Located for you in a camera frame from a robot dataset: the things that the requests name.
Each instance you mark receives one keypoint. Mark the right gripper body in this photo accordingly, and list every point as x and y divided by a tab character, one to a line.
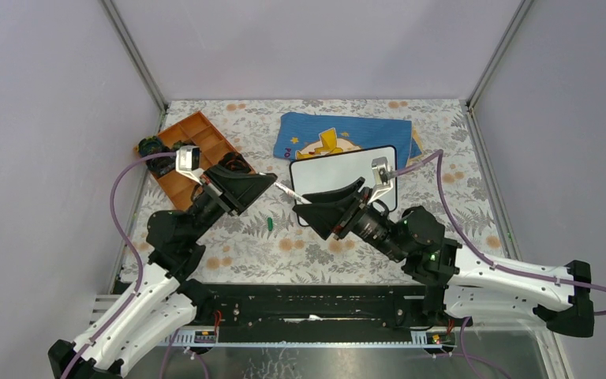
368	223

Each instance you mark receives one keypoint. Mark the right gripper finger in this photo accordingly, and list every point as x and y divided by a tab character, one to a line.
338	195
322	218

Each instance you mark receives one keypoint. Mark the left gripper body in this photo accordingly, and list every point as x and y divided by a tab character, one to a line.
211	197

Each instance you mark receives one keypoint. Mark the green whiteboard marker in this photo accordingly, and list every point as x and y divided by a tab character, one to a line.
290	193

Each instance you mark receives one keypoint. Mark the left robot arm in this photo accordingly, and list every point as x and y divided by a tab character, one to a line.
163	298

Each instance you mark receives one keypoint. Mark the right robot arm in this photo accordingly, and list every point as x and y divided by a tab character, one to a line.
458	282

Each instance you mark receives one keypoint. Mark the dark rolled fabric right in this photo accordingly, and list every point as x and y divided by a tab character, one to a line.
234	161

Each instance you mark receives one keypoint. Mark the dark rolled fabric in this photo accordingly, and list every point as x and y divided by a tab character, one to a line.
159	166
179	144
234	161

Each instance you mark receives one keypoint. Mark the dark rolled fabric middle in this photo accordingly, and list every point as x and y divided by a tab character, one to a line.
179	144

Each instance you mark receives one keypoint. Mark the floral table cloth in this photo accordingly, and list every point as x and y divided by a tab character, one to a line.
242	249

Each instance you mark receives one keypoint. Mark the orange compartment tray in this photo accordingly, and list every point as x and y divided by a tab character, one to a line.
213	146

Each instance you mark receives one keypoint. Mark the blue cartoon cloth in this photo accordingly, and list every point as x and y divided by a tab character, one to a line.
306	136

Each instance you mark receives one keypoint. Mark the dark rolled fabric left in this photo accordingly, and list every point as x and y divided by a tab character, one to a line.
159	166

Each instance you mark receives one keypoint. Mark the small whiteboard black frame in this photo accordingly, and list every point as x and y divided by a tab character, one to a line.
327	173

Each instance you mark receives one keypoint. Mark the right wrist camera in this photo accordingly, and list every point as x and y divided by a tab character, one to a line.
384	183

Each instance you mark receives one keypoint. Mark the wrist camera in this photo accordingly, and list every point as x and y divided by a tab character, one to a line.
187	162
384	183

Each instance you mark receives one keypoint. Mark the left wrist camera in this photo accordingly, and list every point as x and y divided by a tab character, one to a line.
187	162

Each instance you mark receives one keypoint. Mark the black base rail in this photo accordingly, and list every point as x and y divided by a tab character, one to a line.
299	315

